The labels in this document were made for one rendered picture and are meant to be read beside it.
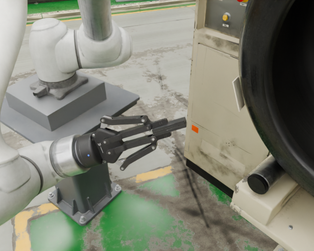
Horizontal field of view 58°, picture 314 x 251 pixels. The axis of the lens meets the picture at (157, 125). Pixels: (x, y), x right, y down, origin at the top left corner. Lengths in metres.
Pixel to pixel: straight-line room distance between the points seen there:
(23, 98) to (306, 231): 1.07
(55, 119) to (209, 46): 0.75
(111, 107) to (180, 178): 0.76
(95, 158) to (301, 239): 0.45
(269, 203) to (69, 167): 0.42
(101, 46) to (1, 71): 0.55
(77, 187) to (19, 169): 0.94
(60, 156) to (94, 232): 1.02
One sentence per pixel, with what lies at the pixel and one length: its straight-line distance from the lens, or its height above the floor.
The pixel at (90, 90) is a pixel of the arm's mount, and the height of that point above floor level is 0.73.
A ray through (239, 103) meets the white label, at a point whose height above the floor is 1.04.
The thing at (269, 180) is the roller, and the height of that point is 0.92.
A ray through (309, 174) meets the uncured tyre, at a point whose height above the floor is 0.98.
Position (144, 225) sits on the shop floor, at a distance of 1.60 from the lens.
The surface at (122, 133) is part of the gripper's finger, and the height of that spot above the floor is 0.97.
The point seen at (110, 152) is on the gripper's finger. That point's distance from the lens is 0.61.
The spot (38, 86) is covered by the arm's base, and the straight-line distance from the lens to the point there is 1.29.
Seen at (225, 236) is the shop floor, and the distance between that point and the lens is 1.60.
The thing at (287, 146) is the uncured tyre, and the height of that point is 1.01.
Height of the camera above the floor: 1.34
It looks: 37 degrees down
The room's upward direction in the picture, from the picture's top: straight up
